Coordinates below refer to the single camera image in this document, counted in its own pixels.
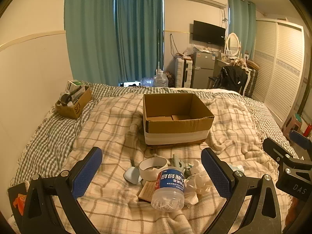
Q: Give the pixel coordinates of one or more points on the black jacket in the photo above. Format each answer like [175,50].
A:
[231,78]

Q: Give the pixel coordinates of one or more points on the beige plaid blanket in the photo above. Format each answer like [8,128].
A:
[114,126]

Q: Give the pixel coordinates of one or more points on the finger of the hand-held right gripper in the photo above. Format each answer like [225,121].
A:
[301,139]
[275,150]

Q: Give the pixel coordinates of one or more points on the light blue rounded gadget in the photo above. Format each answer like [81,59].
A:
[131,175]

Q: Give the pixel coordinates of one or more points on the white chair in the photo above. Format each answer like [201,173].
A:
[248,78]

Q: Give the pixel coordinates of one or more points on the white louvred wardrobe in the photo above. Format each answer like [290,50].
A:
[277,65]

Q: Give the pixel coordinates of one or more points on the large clear water jug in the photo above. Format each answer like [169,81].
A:
[160,80]

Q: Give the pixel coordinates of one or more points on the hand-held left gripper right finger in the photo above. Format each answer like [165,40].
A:
[215,175]

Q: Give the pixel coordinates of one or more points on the pink plastic stool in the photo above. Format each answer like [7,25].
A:
[292,124]

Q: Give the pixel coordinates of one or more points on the white tissue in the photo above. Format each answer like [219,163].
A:
[198,185]

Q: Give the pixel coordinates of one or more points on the tan rectangular carton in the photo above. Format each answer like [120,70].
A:
[147,191]

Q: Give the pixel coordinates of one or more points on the black wall television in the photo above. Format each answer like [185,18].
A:
[208,33]

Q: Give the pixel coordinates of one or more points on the white oval mirror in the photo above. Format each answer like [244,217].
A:
[233,43]

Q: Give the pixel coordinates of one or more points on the orange snack packet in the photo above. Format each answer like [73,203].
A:
[19,203]

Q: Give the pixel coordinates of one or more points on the brown suitcase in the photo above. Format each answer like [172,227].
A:
[253,82]

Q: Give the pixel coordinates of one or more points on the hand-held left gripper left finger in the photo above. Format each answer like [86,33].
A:
[87,173]

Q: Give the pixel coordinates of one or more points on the grey mini fridge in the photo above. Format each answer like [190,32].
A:
[203,68]

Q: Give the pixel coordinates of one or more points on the green and white carton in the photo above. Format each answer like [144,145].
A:
[75,85]

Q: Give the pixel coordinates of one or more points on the white tape roll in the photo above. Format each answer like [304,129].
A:
[152,173]

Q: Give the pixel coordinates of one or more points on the wide teal curtain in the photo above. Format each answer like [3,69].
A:
[90,34]

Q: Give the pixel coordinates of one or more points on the dark patterned bag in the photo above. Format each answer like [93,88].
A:
[170,79]

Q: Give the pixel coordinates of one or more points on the clear plastic bag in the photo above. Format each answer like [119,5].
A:
[147,82]

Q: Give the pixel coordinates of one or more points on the small brown cardboard box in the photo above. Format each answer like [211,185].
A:
[76,107]

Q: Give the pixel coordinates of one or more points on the thin metal pole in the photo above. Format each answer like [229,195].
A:
[159,51]

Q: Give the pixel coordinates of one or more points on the large cardboard box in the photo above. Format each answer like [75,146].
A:
[175,129]

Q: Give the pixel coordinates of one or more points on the pale green plastic clip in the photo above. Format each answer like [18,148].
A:
[179,163]

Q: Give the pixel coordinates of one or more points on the green checked bed sheet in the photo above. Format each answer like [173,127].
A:
[48,141]

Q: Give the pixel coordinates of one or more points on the narrow teal curtain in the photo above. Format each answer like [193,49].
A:
[241,26]

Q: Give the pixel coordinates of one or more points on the teal window curtain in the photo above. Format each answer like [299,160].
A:
[139,29]

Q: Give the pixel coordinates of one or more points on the red fire extinguisher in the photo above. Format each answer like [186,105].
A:
[307,129]

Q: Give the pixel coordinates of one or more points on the blond wig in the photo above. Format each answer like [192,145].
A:
[241,63]

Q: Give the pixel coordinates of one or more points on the white ribbed suitcase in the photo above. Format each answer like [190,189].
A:
[181,73]

